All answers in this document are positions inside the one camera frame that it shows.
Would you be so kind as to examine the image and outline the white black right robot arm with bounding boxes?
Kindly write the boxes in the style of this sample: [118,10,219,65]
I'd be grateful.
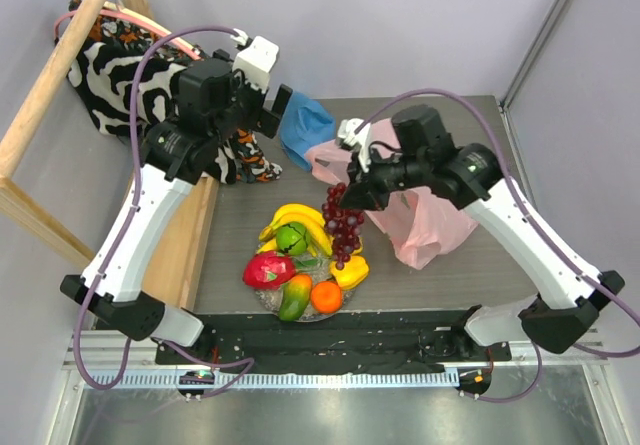
[336,105,624,360]

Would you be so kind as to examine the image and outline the pink plastic bag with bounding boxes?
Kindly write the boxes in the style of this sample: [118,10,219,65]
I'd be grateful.
[305,140,478,270]

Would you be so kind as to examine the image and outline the orange fake fruit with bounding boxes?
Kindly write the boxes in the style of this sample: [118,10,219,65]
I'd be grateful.
[310,281,343,314]

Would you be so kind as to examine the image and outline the black white orange patterned cloth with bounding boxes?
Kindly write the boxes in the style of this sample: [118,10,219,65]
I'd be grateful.
[67,3,282,184]

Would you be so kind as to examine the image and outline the aluminium corner post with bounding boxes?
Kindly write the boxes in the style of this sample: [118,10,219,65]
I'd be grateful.
[499,0,574,111]

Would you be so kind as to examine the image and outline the pink hanger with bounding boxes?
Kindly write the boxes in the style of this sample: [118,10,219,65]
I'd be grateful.
[53,8,202,60]

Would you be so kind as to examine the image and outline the green orange fake mango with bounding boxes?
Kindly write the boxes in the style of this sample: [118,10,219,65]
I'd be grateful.
[278,274,313,322]

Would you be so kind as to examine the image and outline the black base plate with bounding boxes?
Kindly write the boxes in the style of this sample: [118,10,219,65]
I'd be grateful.
[187,310,512,375]

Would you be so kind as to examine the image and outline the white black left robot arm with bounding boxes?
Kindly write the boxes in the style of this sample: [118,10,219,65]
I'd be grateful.
[60,50,291,364]

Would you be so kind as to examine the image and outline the wooden rack frame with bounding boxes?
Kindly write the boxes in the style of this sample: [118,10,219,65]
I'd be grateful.
[0,0,221,319]

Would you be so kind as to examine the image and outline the fake red grapes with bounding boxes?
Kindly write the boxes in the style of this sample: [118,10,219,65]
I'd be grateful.
[321,182,364,268]

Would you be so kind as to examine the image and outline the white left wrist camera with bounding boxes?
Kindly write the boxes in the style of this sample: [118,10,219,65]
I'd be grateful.
[232,29,280,94]

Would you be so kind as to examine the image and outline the yellow fake banana bunch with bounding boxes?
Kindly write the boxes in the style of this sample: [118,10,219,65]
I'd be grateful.
[258,203,332,256]

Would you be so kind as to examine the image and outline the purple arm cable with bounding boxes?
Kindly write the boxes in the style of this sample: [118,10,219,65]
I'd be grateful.
[72,25,256,399]
[357,88,640,405]

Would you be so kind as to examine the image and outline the yellow fake lemon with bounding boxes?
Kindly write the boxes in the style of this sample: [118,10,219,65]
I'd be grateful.
[351,237,363,255]

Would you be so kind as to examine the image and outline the aluminium rail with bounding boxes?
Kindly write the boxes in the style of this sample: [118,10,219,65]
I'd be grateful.
[64,320,606,395]

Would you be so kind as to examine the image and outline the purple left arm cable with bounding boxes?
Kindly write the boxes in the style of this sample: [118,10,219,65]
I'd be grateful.
[72,25,256,399]

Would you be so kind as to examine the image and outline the yellow fake bell pepper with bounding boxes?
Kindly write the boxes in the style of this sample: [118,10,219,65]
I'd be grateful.
[329,255,370,291]

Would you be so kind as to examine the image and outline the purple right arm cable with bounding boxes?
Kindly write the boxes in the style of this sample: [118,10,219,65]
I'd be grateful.
[357,88,640,405]

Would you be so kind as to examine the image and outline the red fake dragon fruit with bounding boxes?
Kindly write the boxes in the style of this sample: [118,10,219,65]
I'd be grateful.
[242,251,322,290]

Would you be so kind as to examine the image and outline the speckled round plate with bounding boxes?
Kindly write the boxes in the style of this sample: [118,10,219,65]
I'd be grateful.
[243,223,369,322]

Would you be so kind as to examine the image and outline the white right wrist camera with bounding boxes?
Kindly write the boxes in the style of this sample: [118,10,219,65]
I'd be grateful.
[336,118,372,173]

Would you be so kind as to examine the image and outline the blue bucket hat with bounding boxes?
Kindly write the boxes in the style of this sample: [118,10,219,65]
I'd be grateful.
[279,92,336,172]

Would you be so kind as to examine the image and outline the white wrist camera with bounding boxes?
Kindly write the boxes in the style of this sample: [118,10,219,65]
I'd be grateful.
[232,29,280,94]
[336,118,372,173]

